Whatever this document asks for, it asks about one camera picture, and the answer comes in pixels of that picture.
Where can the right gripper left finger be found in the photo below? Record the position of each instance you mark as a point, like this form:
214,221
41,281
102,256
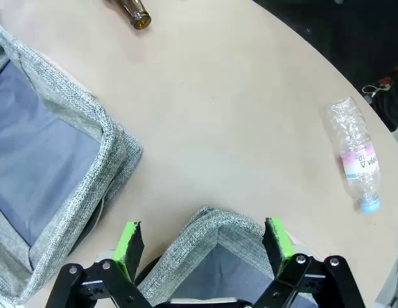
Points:
128,253

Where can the clear crushed plastic bottle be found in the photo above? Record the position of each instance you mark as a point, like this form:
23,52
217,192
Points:
353,141

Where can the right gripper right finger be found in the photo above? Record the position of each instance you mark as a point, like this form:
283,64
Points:
277,244

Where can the grey fabric bin middle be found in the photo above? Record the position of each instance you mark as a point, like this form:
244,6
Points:
74,96

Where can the brown glass bottle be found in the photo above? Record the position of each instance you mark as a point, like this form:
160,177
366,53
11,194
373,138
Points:
138,14

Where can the grey fabric basket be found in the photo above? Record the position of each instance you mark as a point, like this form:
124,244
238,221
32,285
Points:
199,237

